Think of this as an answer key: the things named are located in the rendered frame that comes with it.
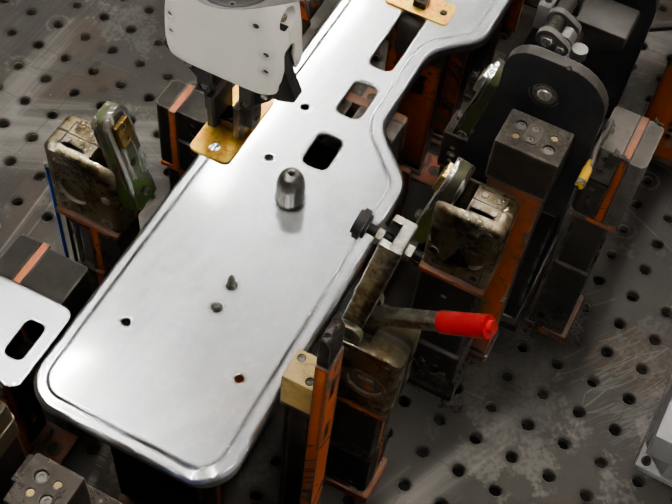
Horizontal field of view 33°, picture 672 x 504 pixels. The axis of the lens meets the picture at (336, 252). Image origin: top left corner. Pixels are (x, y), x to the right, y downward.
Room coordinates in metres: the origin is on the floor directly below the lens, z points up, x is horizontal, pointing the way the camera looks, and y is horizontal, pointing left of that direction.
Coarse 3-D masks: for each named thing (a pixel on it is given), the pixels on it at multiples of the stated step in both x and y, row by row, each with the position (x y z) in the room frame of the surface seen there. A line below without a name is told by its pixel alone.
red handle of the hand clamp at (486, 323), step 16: (368, 320) 0.54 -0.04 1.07; (384, 320) 0.54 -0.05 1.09; (400, 320) 0.53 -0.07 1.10; (416, 320) 0.53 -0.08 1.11; (432, 320) 0.52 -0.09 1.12; (448, 320) 0.52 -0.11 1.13; (464, 320) 0.51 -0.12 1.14; (480, 320) 0.51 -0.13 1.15; (464, 336) 0.51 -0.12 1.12; (480, 336) 0.50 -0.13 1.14
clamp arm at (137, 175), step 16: (112, 112) 0.71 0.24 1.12; (128, 112) 0.73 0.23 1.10; (96, 128) 0.71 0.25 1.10; (112, 128) 0.71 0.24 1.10; (128, 128) 0.72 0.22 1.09; (112, 144) 0.70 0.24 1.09; (128, 144) 0.71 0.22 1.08; (112, 160) 0.70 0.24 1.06; (128, 160) 0.71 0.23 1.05; (144, 160) 0.73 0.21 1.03; (128, 176) 0.70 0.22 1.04; (144, 176) 0.72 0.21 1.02; (128, 192) 0.69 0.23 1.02; (144, 192) 0.70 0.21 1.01; (128, 208) 0.70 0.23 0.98
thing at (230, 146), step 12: (228, 108) 0.62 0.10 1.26; (264, 108) 0.63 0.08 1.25; (228, 120) 0.61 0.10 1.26; (204, 132) 0.60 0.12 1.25; (216, 132) 0.60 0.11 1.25; (228, 132) 0.60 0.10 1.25; (252, 132) 0.61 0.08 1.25; (192, 144) 0.58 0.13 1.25; (204, 144) 0.58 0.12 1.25; (228, 144) 0.59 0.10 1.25; (240, 144) 0.59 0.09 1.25; (204, 156) 0.57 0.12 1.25; (216, 156) 0.57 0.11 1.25; (228, 156) 0.58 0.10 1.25
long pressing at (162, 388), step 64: (384, 0) 1.04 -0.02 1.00; (448, 0) 1.05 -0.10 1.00; (512, 0) 1.07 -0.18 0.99; (320, 64) 0.92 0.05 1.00; (256, 128) 0.81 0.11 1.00; (320, 128) 0.83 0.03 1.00; (384, 128) 0.84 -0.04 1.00; (192, 192) 0.72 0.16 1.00; (256, 192) 0.73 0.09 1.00; (320, 192) 0.74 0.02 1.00; (384, 192) 0.75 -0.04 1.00; (128, 256) 0.63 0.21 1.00; (192, 256) 0.63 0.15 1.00; (256, 256) 0.64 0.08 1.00; (320, 256) 0.65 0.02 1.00; (192, 320) 0.56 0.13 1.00; (256, 320) 0.57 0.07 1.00; (320, 320) 0.57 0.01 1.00; (64, 384) 0.47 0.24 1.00; (128, 384) 0.48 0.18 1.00; (192, 384) 0.49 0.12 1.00; (256, 384) 0.50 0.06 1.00; (128, 448) 0.42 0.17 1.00; (192, 448) 0.42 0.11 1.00
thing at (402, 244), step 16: (368, 208) 0.57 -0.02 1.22; (368, 224) 0.55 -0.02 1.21; (384, 224) 0.56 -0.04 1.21; (400, 224) 0.56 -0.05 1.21; (416, 224) 0.56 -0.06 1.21; (384, 240) 0.54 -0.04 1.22; (400, 240) 0.54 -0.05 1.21; (384, 256) 0.53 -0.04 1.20; (400, 256) 0.53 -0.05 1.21; (416, 256) 0.54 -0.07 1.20; (368, 272) 0.53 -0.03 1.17; (384, 272) 0.53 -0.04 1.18; (368, 288) 0.53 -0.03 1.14; (384, 288) 0.55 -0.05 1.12; (352, 304) 0.54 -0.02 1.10; (368, 304) 0.53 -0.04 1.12; (352, 320) 0.54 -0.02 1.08
